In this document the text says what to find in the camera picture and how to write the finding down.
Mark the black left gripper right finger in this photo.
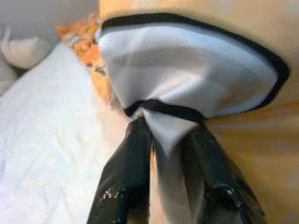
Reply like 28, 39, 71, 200
184, 124, 267, 224

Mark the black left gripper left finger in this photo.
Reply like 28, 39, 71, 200
87, 116, 154, 224

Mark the yellow cartoon print quilt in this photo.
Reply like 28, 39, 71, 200
58, 0, 299, 224

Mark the white mattress pad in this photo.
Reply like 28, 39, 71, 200
0, 43, 131, 224

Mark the beige plush toy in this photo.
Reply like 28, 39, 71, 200
0, 23, 57, 91

